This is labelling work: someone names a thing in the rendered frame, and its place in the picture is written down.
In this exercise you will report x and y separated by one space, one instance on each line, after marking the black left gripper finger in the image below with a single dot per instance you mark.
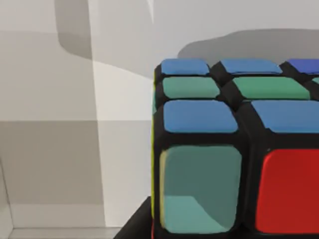
140 224

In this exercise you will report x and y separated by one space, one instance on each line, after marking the multicoloured puzzle cube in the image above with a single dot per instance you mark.
224 149

